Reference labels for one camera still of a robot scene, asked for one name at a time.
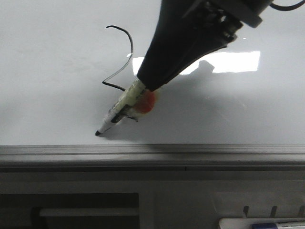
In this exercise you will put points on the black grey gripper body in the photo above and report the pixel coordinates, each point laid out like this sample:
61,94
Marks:
228,12

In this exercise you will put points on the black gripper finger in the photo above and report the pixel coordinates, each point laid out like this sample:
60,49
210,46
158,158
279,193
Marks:
184,35
168,53

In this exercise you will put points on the white black dry-erase marker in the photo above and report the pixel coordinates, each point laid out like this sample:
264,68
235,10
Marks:
135,102

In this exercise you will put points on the white marker tray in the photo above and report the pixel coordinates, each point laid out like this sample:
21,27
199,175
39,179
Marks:
147,199

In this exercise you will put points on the white whiteboard with aluminium frame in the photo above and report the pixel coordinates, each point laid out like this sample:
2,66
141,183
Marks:
242,106

